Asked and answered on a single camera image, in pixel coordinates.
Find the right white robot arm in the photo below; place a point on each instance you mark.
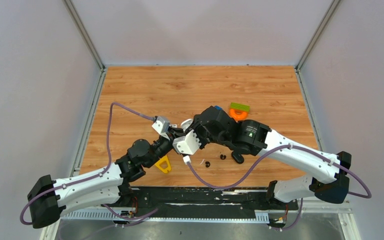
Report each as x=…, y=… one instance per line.
x=326, y=173

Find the black earbud case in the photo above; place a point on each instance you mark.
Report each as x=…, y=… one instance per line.
x=237, y=157

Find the white earbud charging case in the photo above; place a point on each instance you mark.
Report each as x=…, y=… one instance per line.
x=186, y=124

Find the green toy brick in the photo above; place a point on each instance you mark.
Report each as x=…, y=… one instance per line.
x=239, y=107

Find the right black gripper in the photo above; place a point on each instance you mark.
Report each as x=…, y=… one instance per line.
x=196, y=126

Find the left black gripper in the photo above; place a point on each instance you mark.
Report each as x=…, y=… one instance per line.
x=174, y=132

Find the yellow triangular plastic piece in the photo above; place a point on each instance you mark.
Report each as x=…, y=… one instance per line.
x=164, y=165

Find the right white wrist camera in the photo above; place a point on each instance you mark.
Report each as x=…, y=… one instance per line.
x=188, y=144

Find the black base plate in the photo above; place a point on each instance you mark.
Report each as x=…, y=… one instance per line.
x=201, y=202

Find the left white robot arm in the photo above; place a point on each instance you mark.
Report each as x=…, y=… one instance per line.
x=49, y=199

